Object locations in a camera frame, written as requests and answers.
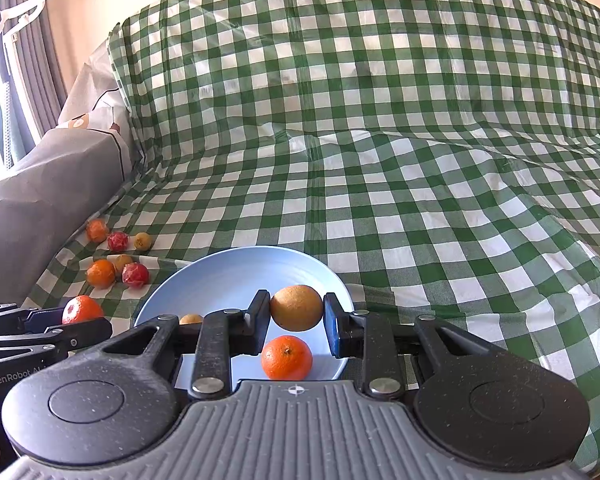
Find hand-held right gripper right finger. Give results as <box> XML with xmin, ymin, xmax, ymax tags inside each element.
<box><xmin>322</xmin><ymin>292</ymin><xmax>486</xmax><ymax>401</ymax></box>

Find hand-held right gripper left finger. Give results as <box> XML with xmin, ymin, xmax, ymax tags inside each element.
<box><xmin>100</xmin><ymin>289</ymin><xmax>272</xmax><ymax>401</ymax></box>

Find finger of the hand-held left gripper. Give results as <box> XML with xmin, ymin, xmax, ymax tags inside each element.
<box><xmin>0</xmin><ymin>317</ymin><xmax>114</xmax><ymax>362</ymax></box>
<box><xmin>0</xmin><ymin>303</ymin><xmax>65</xmax><ymax>335</ymax></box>

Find orange with shiny skin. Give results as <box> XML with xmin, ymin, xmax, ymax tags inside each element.
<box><xmin>62</xmin><ymin>295</ymin><xmax>105</xmax><ymax>325</ymax></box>

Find large brown round fruit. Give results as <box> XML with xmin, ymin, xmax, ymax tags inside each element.
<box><xmin>270</xmin><ymin>284</ymin><xmax>324</xmax><ymax>332</ymax></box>

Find light blue plate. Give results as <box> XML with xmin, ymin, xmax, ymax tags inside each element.
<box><xmin>132</xmin><ymin>245</ymin><xmax>356</xmax><ymax>384</ymax></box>

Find large orange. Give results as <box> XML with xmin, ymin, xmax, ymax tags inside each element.
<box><xmin>261</xmin><ymin>335</ymin><xmax>313</xmax><ymax>381</ymax></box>

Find small orange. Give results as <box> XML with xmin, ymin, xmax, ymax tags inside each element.
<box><xmin>85</xmin><ymin>219</ymin><xmax>110</xmax><ymax>244</ymax></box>
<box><xmin>86</xmin><ymin>259</ymin><xmax>117</xmax><ymax>289</ymax></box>

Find green checked tablecloth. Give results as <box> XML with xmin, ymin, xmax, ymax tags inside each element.
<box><xmin>22</xmin><ymin>0</ymin><xmax>600</xmax><ymax>473</ymax></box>

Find white printed cloth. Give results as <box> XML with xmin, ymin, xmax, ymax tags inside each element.
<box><xmin>57</xmin><ymin>40</ymin><xmax>133</xmax><ymax>181</ymax></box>

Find grey curtain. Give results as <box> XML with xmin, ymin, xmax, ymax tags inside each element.
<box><xmin>0</xmin><ymin>0</ymin><xmax>69</xmax><ymax>163</ymax></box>

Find white standing rack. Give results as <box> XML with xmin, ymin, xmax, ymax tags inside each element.
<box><xmin>0</xmin><ymin>0</ymin><xmax>56</xmax><ymax>171</ymax></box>

